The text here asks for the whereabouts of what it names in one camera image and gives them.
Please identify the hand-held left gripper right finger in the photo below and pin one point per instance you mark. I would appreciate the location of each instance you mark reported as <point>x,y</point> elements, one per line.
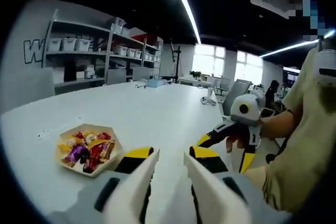
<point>249,192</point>

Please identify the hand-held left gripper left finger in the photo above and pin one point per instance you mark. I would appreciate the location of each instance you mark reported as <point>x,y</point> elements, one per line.
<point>86,200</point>

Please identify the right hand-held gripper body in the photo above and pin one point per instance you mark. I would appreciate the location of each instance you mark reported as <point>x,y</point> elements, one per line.
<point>252,113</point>

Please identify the dark red food packet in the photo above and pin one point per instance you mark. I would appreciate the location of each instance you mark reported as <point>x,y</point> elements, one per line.
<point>93,157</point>

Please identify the small red food packet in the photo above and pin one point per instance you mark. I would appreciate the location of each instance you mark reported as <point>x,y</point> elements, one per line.
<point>78,134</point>

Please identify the bright red food packet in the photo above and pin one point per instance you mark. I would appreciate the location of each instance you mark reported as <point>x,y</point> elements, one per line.
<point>103,136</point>

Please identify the cream hexagonal container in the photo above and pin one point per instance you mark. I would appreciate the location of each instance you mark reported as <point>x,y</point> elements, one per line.
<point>67,134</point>

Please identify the grey tilted panel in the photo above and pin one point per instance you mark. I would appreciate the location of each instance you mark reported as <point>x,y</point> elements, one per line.
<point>239,89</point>

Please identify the white office chair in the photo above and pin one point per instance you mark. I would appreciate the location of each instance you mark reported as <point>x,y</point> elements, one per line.
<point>223,87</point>

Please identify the bright window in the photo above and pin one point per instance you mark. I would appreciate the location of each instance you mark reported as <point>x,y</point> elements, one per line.
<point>207,61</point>
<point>248,68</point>

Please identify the person's beige shirt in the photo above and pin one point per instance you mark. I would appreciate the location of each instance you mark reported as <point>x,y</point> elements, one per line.
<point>302,155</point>

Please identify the green potted plant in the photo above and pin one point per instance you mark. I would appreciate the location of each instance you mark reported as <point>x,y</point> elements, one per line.
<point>195,74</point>

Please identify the ceiling light strip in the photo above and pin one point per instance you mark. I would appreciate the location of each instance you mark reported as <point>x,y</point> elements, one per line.
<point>288,48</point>
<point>186,6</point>

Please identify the light blue mask pack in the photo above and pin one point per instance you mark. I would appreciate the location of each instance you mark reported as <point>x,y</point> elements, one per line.
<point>155,83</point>

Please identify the black tripod stand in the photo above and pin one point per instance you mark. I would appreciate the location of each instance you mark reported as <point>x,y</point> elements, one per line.
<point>178,62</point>

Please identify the white chest-worn device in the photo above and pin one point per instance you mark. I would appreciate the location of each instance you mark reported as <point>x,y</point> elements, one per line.
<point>326,66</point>

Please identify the red box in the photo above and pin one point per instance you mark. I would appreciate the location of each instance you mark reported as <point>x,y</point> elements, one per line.
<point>141,37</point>

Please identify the black bag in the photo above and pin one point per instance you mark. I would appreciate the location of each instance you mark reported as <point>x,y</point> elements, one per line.
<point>69,70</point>

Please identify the grey metal shelving rack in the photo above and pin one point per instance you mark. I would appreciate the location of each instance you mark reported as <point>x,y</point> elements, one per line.
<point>109,51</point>

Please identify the row of white storage bins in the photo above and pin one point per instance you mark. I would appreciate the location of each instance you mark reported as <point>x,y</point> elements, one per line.
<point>68,44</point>

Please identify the outlined letter wall sign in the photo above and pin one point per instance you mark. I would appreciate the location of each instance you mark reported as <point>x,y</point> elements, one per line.
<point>32,52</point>

